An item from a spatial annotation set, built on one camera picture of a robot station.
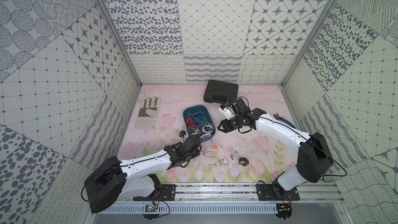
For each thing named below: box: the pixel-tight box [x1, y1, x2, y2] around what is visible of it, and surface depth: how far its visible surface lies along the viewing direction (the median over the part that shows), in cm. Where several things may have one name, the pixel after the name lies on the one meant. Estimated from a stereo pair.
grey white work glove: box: [135, 96, 162, 129], surface depth 106 cm
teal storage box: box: [182, 104, 217, 143], surface depth 97 cm
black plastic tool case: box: [203, 79, 239, 104], surface depth 116 cm
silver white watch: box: [201, 122, 213, 134], surface depth 97 cm
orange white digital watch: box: [211, 140, 223, 151], surface depth 90 cm
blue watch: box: [192, 111, 205, 125], surface depth 103 cm
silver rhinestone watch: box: [207, 157, 230, 168], surface depth 85 cm
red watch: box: [187, 117, 198, 129], surface depth 99 cm
